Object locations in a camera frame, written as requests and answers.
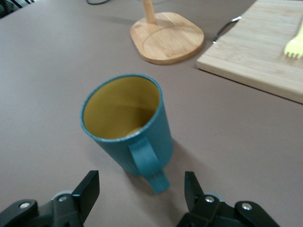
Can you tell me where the teal cup with yellow inside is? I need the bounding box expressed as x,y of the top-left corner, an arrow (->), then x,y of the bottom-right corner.
80,74 -> 174,194

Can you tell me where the yellow plastic fork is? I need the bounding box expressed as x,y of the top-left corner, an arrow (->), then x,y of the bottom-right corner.
283,17 -> 303,60

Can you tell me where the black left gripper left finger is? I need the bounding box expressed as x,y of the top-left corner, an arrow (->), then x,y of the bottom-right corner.
0,170 -> 100,227

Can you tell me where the bamboo cutting board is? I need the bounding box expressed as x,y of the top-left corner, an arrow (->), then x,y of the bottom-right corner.
196,0 -> 303,104

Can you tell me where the wooden mug rack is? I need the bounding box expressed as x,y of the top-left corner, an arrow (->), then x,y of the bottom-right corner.
130,0 -> 205,65

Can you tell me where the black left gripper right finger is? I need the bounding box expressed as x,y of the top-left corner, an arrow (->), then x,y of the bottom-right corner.
176,171 -> 282,227

